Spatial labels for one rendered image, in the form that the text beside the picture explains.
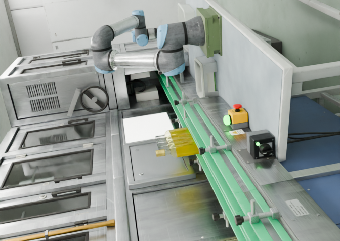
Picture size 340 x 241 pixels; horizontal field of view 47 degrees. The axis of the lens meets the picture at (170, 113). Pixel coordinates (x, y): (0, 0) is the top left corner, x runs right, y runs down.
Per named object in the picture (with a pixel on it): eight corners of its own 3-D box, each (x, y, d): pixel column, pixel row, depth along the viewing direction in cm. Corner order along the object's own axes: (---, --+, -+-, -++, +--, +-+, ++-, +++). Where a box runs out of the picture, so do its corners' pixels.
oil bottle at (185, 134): (205, 138, 207) (166, 145, 205) (204, 128, 205) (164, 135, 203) (207, 143, 202) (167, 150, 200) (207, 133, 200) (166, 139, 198)
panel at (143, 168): (168, 114, 277) (121, 122, 273) (168, 111, 276) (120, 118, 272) (196, 178, 194) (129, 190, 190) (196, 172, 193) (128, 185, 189)
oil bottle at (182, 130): (202, 133, 212) (164, 139, 210) (201, 123, 210) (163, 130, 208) (205, 137, 207) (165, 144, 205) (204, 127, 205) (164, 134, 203)
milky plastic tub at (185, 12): (189, 0, 261) (176, 2, 260) (197, 8, 242) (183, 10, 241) (190, 25, 269) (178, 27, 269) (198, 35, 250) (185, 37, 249)
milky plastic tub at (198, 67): (210, 91, 234) (196, 93, 233) (207, 54, 226) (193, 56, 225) (218, 100, 218) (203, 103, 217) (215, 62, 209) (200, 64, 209)
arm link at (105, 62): (178, 50, 192) (86, 49, 213) (181, 78, 199) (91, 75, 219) (186, 43, 202) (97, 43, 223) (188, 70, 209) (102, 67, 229)
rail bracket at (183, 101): (197, 116, 218) (175, 120, 216) (195, 88, 211) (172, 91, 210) (198, 118, 215) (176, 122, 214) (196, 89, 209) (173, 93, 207)
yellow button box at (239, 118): (244, 121, 177) (228, 123, 176) (243, 106, 174) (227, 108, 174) (249, 127, 171) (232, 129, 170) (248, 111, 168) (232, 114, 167)
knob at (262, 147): (270, 153, 143) (273, 157, 140) (258, 155, 143) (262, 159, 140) (270, 142, 142) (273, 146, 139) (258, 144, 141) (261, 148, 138)
